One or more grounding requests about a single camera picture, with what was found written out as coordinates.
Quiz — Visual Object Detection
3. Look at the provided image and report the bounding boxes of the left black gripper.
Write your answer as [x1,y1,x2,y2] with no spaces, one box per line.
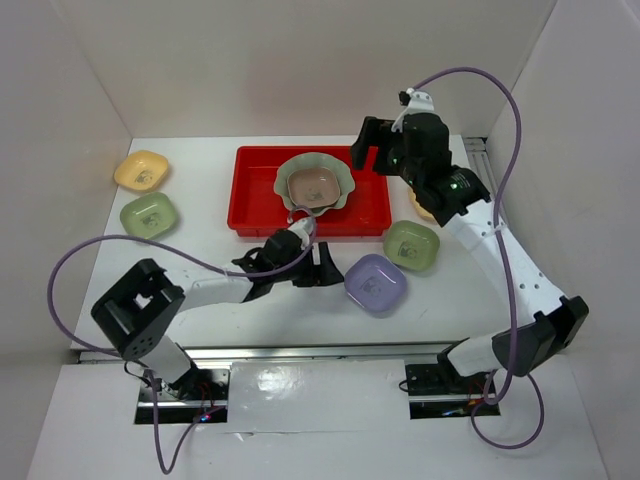
[271,240,343,286]

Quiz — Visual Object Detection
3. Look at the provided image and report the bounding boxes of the large green scalloped bowl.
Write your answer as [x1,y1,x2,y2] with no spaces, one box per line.
[273,152,356,217]

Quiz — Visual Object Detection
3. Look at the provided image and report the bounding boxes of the aluminium rail front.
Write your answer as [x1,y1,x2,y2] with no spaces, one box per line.
[77,341,471,364]

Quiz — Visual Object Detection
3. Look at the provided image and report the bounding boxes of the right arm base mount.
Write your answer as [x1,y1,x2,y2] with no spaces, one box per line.
[398,364,488,420]

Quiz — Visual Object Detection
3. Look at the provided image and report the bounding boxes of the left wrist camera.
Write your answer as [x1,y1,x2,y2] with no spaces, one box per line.
[288,217,316,249]

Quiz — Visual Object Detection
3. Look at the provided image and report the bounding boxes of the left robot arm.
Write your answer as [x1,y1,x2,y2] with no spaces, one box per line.
[91,230,344,399]

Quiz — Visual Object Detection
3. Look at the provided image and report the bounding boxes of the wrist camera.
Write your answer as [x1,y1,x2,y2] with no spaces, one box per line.
[288,217,316,249]
[391,88,435,133]

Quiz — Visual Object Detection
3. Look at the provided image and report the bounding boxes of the pink square panda plate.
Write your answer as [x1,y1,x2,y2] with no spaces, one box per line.
[287,167,341,209]

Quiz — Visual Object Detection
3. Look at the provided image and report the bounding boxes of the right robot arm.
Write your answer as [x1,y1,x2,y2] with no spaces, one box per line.
[350,113,589,392]

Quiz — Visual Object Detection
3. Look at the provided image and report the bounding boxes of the red plastic bin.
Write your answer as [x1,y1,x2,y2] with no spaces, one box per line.
[227,145,392,237]

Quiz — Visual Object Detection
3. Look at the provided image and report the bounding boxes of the yellow square plate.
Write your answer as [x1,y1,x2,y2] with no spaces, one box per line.
[407,187,436,224]
[114,150,169,192]

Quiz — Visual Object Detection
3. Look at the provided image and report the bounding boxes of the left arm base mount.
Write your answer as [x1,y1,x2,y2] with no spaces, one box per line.
[134,367,230,425]

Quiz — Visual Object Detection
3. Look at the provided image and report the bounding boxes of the purple square panda plate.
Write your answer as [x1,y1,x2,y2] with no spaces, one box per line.
[344,254,408,315]

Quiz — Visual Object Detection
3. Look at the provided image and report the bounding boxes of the aluminium rail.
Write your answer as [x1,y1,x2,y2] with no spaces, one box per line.
[464,135,551,355]
[77,341,471,364]

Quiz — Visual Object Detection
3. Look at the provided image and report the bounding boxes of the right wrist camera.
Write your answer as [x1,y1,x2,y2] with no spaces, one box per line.
[391,88,435,133]

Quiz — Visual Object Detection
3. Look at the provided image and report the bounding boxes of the green square plate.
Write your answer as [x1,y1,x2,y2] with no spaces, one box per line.
[383,220,441,272]
[119,192,180,240]

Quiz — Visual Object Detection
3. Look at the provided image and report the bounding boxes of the aluminium rail right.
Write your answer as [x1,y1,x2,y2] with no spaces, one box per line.
[464,135,551,355]

